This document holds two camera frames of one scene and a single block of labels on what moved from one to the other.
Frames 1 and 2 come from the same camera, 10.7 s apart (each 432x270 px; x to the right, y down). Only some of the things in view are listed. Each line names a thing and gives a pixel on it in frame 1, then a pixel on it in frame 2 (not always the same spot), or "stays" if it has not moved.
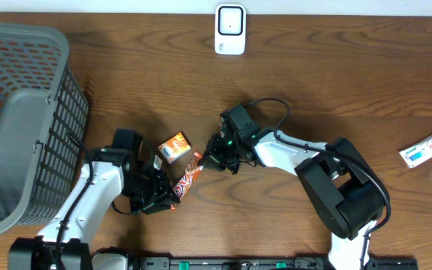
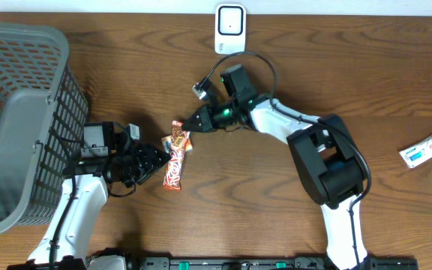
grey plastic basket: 31,118 stays
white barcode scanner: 230,23 stays
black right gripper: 211,155 -> 206,122
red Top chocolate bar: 193,170 -> 175,169
